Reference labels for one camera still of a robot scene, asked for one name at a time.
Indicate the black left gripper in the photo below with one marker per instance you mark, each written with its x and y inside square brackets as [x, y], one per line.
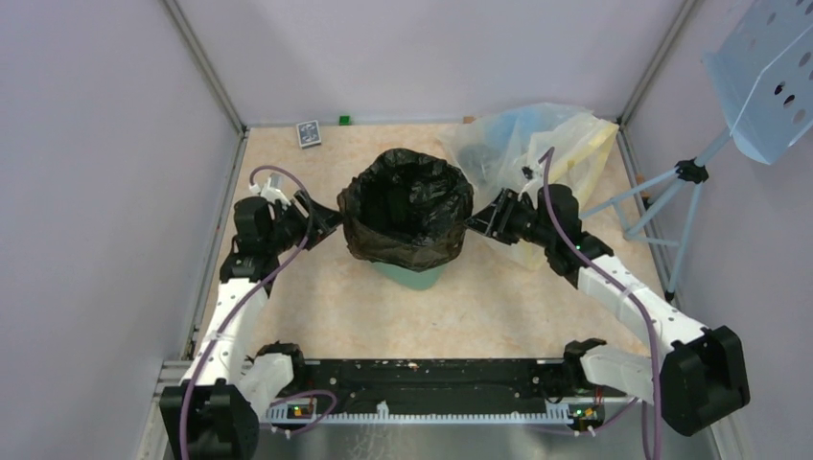
[321, 220]

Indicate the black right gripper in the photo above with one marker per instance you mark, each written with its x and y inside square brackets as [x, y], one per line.
[495, 219]

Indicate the translucent white trash bag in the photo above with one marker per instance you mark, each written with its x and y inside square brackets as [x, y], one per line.
[492, 150]

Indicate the black trash bag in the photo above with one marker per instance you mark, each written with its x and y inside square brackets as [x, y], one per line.
[407, 209]

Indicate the green plastic trash bin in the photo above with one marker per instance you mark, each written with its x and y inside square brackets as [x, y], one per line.
[416, 280]

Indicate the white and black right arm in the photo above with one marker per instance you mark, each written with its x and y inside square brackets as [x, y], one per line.
[693, 376]

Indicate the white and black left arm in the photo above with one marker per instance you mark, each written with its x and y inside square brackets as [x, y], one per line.
[215, 411]

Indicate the light blue tripod stand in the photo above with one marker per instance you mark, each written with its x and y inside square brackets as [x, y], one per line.
[689, 172]

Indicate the perforated light blue panel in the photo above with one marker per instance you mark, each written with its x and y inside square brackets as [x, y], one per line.
[762, 77]

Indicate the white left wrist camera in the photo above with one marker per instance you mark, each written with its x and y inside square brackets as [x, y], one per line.
[271, 190]

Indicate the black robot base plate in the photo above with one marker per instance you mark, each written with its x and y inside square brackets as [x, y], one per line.
[450, 386]

